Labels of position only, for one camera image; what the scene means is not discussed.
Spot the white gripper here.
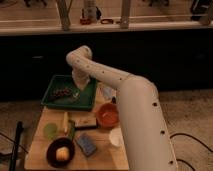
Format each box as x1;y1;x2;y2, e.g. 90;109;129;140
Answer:
72;69;90;91

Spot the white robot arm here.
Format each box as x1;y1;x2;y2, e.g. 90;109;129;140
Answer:
66;46;178;171

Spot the green plastic tray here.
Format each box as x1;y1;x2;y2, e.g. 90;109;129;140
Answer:
41;75;97;111

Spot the dark grapes bunch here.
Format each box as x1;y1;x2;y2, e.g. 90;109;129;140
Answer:
51;88;71;99

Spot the clear plastic bag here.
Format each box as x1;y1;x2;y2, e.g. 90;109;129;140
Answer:
100;85;116;101

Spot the black rectangular block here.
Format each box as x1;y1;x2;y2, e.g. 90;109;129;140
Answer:
75;118;97;130

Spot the orange bowl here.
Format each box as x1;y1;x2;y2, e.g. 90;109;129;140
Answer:
95;103;119;128

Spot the light green cup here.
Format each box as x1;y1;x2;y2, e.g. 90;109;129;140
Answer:
43;123;58;140

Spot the blue sponge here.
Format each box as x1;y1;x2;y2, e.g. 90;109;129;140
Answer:
76;133;97;157

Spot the white cup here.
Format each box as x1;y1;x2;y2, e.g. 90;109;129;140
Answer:
109;128;122;147

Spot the yellow round food item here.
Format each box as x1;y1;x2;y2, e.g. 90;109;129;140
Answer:
56;147;69;161

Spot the black pole stand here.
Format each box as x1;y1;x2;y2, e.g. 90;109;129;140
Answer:
9;121;23;171

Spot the dark brown bowl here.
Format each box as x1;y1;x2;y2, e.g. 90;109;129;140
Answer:
46;137;75;168

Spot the black floor cable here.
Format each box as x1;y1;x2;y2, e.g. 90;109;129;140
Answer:
169;132;213;171

